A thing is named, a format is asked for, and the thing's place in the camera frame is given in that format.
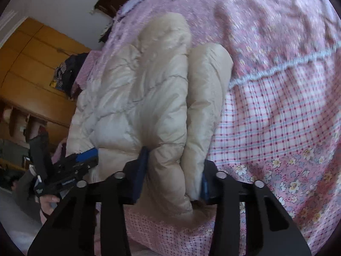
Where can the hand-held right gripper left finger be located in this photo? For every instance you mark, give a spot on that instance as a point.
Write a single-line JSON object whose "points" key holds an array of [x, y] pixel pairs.
{"points": [[140, 176]]}

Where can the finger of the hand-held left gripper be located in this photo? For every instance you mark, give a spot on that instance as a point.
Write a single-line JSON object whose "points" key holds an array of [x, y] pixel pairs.
{"points": [[86, 154], [80, 172]]}

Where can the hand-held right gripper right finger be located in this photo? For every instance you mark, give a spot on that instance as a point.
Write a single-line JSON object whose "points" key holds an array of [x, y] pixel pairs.
{"points": [[204, 189]]}

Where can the beige puffer jacket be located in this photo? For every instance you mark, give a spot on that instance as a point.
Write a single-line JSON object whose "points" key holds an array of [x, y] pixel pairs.
{"points": [[138, 85]]}

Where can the dark patterned clothes pile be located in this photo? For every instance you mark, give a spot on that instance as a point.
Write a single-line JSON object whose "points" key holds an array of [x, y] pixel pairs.
{"points": [[66, 72]]}

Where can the person's left hand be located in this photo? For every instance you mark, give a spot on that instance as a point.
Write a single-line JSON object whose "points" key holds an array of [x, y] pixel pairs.
{"points": [[49, 205]]}

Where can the wooden shelf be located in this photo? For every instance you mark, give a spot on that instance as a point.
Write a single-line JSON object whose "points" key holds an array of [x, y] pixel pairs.
{"points": [[18, 122]]}

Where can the pink fuzzy cloth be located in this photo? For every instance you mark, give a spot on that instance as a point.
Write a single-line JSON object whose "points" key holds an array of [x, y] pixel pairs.
{"points": [[88, 66]]}

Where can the yellow wooden wardrobe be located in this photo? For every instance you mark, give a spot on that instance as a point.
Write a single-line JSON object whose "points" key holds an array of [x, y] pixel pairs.
{"points": [[26, 72]]}

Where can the pink floral bedspread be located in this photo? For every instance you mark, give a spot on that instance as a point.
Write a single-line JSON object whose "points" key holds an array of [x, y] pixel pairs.
{"points": [[266, 112]]}

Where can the lavender ruffled pillow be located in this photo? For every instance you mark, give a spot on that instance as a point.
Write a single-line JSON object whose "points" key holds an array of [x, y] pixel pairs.
{"points": [[130, 4]]}

